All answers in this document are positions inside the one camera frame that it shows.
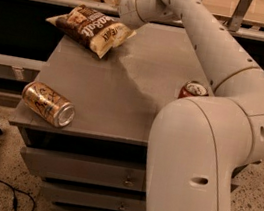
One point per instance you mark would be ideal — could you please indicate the red coke can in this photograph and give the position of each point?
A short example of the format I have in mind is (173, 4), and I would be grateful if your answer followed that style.
(191, 89)

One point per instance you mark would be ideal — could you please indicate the grey drawer cabinet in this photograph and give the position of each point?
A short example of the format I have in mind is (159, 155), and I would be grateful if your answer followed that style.
(98, 161)

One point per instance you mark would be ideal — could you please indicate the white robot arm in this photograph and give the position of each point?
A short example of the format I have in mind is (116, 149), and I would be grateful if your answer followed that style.
(196, 142)

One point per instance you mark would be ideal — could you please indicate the gold soda can lying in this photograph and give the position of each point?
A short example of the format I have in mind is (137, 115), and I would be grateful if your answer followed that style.
(51, 106)

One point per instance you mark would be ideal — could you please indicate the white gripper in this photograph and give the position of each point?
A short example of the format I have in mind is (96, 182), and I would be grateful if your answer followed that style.
(127, 11)

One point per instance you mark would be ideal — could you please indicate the brown chip bag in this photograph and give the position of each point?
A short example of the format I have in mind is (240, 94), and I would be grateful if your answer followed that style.
(85, 26)

